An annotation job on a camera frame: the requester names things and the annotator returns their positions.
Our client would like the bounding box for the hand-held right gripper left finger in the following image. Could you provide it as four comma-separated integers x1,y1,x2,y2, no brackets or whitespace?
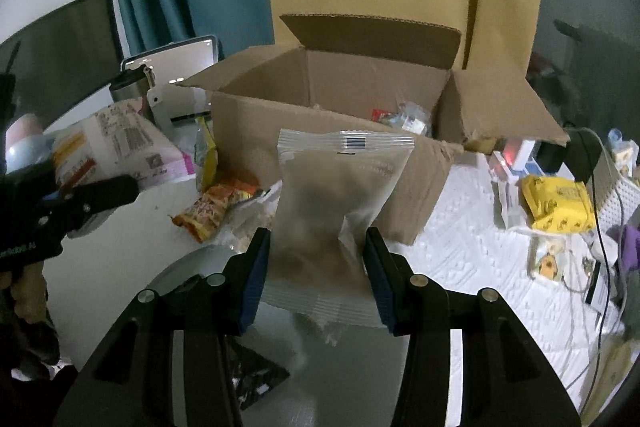
52,227,273,427

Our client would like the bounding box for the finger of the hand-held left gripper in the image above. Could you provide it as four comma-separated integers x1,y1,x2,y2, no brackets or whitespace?
47,174,141,239

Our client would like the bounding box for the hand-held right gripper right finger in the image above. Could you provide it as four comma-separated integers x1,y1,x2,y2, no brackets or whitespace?
364,227,583,427

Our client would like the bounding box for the white pink snack packet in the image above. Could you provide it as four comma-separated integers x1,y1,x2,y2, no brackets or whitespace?
50,99,197,194

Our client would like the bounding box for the cardboard box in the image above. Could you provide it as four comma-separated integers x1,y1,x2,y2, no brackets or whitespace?
175,13,571,249

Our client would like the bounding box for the clear brown snack packet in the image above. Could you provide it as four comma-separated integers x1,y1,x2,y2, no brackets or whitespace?
261,128,416,349

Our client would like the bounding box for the person's left hand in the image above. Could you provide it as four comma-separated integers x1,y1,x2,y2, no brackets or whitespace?
0,257,48,340

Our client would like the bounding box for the orange snack packet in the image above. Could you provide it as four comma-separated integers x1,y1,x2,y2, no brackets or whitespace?
171,173,265,244

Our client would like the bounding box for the dark triangular packet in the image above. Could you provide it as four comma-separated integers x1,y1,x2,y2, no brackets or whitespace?
226,336,292,414

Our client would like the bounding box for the steel travel tumbler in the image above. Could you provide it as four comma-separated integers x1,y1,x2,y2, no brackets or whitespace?
109,66,157,120

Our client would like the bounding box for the tablet with lit screen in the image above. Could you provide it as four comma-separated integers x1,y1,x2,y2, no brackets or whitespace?
121,35,222,128

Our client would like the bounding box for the blue white snack packet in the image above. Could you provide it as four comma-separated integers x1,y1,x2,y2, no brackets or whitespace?
392,101,432,136

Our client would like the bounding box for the small yellow print box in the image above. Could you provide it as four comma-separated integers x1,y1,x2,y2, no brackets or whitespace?
529,241,568,284

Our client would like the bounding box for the white box with red light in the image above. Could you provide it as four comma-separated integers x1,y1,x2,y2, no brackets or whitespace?
491,138,540,182

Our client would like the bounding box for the yellow tissue pack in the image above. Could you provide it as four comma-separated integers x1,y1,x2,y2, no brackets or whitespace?
519,173,599,234

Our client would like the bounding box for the black power adapter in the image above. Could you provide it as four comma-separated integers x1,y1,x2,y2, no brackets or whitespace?
536,128,602,184

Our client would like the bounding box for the white storage basket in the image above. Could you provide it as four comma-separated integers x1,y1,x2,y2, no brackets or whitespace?
594,146,640,253

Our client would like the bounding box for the black cable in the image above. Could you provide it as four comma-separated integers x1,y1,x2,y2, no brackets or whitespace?
575,129,628,338

